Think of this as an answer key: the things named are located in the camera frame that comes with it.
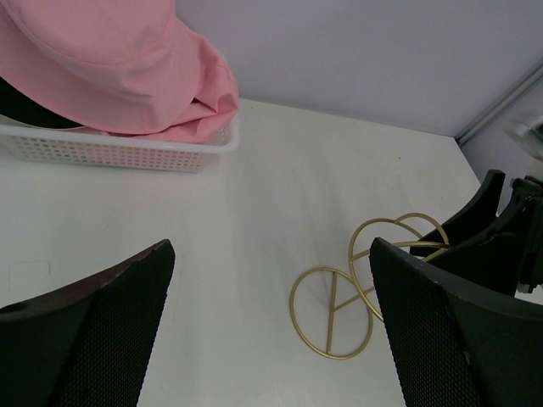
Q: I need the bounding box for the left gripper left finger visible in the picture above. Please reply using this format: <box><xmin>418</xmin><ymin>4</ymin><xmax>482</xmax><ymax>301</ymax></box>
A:
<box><xmin>1</xmin><ymin>240</ymin><xmax>175</xmax><ymax>406</ymax></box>

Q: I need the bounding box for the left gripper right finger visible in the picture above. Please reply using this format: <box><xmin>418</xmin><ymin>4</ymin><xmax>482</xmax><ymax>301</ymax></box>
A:
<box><xmin>370</xmin><ymin>238</ymin><xmax>542</xmax><ymax>406</ymax></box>

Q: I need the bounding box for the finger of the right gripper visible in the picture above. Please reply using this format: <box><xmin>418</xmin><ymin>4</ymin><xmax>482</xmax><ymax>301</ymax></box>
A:
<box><xmin>430</xmin><ymin>212</ymin><xmax>525</xmax><ymax>295</ymax></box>
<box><xmin>422</xmin><ymin>169</ymin><xmax>507</xmax><ymax>247</ymax></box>

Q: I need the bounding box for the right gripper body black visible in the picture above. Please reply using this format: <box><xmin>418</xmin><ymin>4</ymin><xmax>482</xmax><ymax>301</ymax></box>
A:
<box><xmin>507</xmin><ymin>176</ymin><xmax>542</xmax><ymax>295</ymax></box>

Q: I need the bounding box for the gold wire hat stand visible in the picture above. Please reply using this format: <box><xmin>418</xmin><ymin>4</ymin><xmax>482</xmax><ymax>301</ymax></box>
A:
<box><xmin>288</xmin><ymin>212</ymin><xmax>451</xmax><ymax>360</ymax></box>

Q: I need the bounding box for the black bucket hat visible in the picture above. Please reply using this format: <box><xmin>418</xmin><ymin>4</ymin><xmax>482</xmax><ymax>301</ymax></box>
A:
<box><xmin>0</xmin><ymin>79</ymin><xmax>83</xmax><ymax>130</ymax></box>

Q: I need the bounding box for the right corner aluminium profile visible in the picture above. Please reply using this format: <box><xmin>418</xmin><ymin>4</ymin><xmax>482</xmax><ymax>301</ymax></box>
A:
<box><xmin>454</xmin><ymin>59</ymin><xmax>542</xmax><ymax>147</ymax></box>

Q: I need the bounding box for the white plastic basket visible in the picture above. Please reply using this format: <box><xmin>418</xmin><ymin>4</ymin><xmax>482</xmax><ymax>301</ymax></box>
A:
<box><xmin>1</xmin><ymin>117</ymin><xmax>239</xmax><ymax>173</ymax></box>

